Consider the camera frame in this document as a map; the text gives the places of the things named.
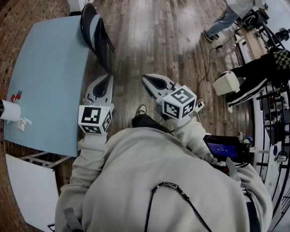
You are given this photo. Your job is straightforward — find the small white packet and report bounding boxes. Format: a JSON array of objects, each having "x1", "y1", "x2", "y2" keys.
[{"x1": 16, "y1": 116, "x2": 32, "y2": 132}]

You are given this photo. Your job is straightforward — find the black floor cable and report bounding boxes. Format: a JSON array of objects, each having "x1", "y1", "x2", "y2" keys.
[{"x1": 197, "y1": 34, "x2": 241, "y2": 91}]

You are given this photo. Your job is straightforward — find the wooden bench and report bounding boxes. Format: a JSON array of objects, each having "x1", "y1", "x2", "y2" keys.
[{"x1": 241, "y1": 28, "x2": 268, "y2": 61}]

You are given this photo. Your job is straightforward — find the person's legs black trousers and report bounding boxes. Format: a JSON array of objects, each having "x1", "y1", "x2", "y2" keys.
[{"x1": 131, "y1": 104, "x2": 176, "y2": 136}]

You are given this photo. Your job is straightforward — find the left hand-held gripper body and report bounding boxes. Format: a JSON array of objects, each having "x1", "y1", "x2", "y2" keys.
[{"x1": 78, "y1": 94, "x2": 115, "y2": 135}]

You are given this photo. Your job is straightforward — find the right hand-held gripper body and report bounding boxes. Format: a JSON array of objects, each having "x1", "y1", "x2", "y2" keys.
[{"x1": 155, "y1": 82, "x2": 198, "y2": 120}]

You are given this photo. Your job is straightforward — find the black beaded neck cord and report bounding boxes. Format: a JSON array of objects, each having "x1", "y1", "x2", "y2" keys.
[{"x1": 144, "y1": 181, "x2": 213, "y2": 232}]

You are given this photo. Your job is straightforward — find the light blue table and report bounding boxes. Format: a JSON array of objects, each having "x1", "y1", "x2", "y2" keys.
[{"x1": 3, "y1": 15, "x2": 102, "y2": 158}]

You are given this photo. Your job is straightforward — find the person's left forearm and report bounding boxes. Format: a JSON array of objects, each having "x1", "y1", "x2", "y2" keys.
[{"x1": 72, "y1": 132, "x2": 111, "y2": 178}]

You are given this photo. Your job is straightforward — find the person's grey hoodie torso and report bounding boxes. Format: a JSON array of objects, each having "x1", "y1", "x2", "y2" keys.
[{"x1": 55, "y1": 127, "x2": 274, "y2": 232}]

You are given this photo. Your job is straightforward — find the white power strip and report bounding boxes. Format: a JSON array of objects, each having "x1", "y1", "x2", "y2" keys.
[{"x1": 194, "y1": 99, "x2": 206, "y2": 113}]

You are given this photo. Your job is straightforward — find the black metal railing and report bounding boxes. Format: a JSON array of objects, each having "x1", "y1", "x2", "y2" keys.
[{"x1": 253, "y1": 20, "x2": 290, "y2": 227}]

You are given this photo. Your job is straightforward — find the white board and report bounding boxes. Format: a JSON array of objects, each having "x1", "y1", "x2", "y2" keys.
[{"x1": 5, "y1": 153, "x2": 60, "y2": 232}]

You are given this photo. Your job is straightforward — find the black folding chair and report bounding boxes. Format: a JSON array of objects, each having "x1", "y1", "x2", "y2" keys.
[{"x1": 80, "y1": 3, "x2": 116, "y2": 76}]

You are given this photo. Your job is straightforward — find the black screen device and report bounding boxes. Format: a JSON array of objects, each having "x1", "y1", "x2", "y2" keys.
[{"x1": 203, "y1": 134, "x2": 251, "y2": 165}]

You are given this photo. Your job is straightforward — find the person's right forearm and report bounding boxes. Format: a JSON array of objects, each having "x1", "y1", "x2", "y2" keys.
[{"x1": 173, "y1": 116, "x2": 219, "y2": 163}]

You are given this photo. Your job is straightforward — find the cream plastic trash bin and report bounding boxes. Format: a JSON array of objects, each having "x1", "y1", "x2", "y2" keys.
[{"x1": 212, "y1": 71, "x2": 241, "y2": 97}]

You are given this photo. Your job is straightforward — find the grey shoulder strap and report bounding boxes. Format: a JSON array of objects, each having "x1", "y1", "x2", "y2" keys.
[
  {"x1": 226, "y1": 157, "x2": 242, "y2": 189},
  {"x1": 62, "y1": 207, "x2": 84, "y2": 232}
]

